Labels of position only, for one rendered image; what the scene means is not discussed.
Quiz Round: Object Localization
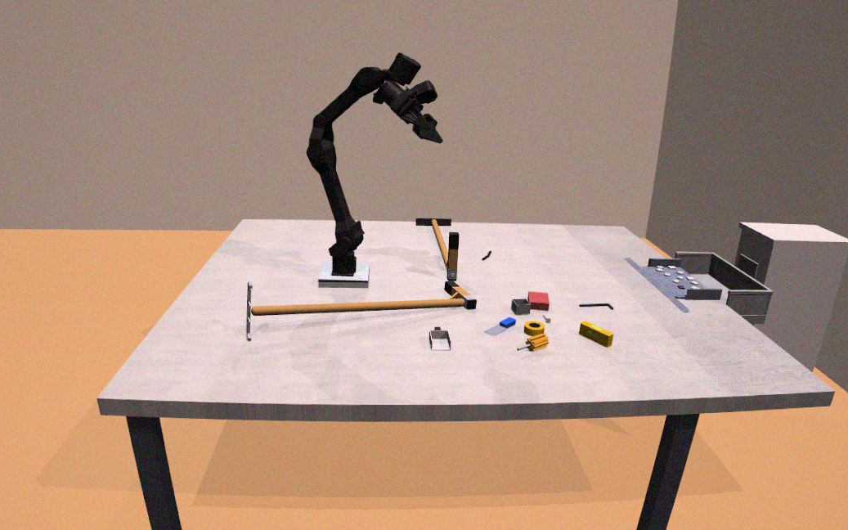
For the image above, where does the red rectangular block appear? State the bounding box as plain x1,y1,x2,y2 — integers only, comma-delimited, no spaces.
527,292,549,311

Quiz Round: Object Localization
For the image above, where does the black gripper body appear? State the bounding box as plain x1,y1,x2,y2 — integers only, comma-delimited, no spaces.
389,90,434,136

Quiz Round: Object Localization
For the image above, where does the yellow ring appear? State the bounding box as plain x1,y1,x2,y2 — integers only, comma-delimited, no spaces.
524,321,545,336

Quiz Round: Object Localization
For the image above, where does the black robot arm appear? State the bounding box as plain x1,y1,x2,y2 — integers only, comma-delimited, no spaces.
307,53,437,276

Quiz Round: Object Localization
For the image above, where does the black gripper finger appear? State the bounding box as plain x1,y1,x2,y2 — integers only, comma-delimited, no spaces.
398,97,430,130
418,119,443,143

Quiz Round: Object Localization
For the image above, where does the long tan scraper with grey crossbar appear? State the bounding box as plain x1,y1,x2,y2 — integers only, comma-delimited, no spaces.
246,281,477,341

